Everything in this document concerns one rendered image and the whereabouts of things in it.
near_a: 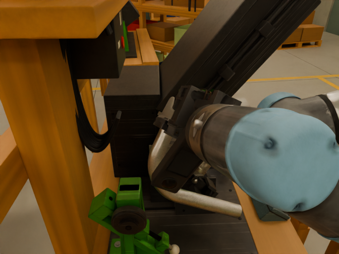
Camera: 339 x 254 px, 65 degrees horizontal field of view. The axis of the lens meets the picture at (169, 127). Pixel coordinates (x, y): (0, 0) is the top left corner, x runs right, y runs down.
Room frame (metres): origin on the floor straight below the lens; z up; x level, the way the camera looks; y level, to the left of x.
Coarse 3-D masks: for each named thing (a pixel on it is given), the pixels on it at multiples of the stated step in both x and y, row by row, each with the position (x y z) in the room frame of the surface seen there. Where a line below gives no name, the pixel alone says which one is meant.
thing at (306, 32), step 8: (312, 16) 6.76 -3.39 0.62; (304, 24) 6.73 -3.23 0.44; (312, 24) 6.72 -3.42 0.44; (296, 32) 6.22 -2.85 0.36; (304, 32) 6.28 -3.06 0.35; (312, 32) 6.34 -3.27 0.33; (320, 32) 6.40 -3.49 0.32; (288, 40) 6.16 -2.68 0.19; (296, 40) 6.24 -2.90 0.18; (304, 40) 6.29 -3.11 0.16; (312, 40) 6.35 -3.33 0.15; (320, 40) 6.40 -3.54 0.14; (280, 48) 6.10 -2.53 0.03; (288, 48) 6.16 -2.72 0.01
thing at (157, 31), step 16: (144, 0) 3.91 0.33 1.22; (160, 0) 4.23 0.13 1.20; (176, 0) 3.56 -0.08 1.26; (192, 0) 3.43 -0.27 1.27; (208, 0) 3.18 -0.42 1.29; (144, 16) 3.90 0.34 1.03; (160, 16) 4.23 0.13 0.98; (192, 16) 3.26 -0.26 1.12; (160, 32) 3.74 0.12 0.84; (176, 32) 3.50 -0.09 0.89; (160, 48) 3.59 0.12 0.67; (160, 64) 3.92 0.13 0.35
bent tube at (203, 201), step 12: (156, 144) 0.43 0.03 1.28; (168, 144) 0.44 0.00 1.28; (156, 156) 0.42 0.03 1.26; (168, 192) 0.39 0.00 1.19; (180, 192) 0.40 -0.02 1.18; (192, 192) 0.42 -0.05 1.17; (192, 204) 0.39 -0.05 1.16; (204, 204) 0.40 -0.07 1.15; (216, 204) 0.41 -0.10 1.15; (228, 204) 0.41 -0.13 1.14
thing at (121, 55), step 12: (120, 12) 0.74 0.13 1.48; (120, 24) 0.72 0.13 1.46; (108, 36) 0.61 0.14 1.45; (120, 36) 0.70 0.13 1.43; (72, 48) 0.61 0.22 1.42; (84, 48) 0.61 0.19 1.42; (96, 48) 0.61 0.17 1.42; (108, 48) 0.61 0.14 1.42; (120, 48) 0.68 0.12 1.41; (72, 60) 0.61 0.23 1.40; (84, 60) 0.61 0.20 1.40; (96, 60) 0.61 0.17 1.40; (108, 60) 0.61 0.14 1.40; (120, 60) 0.66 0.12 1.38; (84, 72) 0.61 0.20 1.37; (96, 72) 0.61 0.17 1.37; (108, 72) 0.61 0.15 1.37; (120, 72) 0.64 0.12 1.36
